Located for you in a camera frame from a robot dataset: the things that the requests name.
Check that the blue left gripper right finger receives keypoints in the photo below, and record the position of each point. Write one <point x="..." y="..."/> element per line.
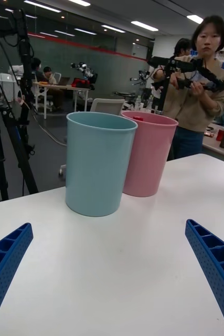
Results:
<point x="216" y="273"/>

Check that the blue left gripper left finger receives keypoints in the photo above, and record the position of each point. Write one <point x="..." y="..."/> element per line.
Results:
<point x="4" y="265"/>

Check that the black teleoperation device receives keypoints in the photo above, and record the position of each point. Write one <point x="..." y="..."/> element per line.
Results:
<point x="185" y="65"/>

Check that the person's left hand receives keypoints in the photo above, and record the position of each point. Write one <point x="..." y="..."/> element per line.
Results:
<point x="197" y="89"/>

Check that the white side desk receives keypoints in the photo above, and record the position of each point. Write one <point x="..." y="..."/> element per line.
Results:
<point x="216" y="152"/>

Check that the pale blue plastic bin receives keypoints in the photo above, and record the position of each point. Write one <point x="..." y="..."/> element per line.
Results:
<point x="96" y="168"/>

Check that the pink plastic bin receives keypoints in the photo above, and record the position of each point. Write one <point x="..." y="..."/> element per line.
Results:
<point x="148" y="157"/>

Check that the red can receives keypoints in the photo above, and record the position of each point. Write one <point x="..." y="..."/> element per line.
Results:
<point x="220" y="135"/>

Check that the white work table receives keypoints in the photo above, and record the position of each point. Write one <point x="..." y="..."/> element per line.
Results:
<point x="64" y="87"/>

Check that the white office chair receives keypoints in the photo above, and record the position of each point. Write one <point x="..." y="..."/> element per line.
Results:
<point x="106" y="105"/>

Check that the laptop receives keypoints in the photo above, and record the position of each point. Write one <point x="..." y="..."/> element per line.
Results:
<point x="64" y="81"/>

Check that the seated person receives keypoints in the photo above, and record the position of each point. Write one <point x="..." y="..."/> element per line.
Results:
<point x="48" y="74"/>
<point x="37" y="65"/>

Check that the red black box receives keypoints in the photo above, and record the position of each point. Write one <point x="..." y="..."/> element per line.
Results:
<point x="80" y="82"/>

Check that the black pole stand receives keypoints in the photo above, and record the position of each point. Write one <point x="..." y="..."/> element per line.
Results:
<point x="25" y="65"/>

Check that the silver black robot head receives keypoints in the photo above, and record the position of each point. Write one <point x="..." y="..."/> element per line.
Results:
<point x="84" y="68"/>

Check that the ceiling light panel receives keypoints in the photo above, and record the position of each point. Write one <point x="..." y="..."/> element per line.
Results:
<point x="113" y="28"/>
<point x="194" y="19"/>
<point x="144" y="25"/>
<point x="42" y="6"/>

